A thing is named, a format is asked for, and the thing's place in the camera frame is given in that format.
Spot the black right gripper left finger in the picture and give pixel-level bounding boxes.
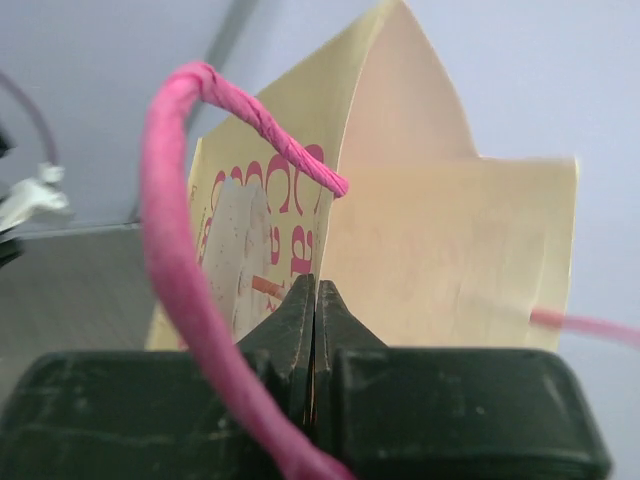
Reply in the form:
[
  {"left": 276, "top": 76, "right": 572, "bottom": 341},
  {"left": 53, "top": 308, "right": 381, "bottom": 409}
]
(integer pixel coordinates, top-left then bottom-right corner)
[{"left": 0, "top": 273, "right": 316, "bottom": 480}]

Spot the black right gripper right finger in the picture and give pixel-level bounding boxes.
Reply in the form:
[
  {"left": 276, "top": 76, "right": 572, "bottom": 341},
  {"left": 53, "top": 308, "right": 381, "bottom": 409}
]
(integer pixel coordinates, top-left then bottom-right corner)
[{"left": 313, "top": 281, "right": 611, "bottom": 479}]

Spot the pink paper gift bag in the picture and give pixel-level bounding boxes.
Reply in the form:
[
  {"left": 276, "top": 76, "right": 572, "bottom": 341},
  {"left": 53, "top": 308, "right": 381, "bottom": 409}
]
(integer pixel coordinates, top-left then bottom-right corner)
[{"left": 141, "top": 0, "right": 640, "bottom": 480}]

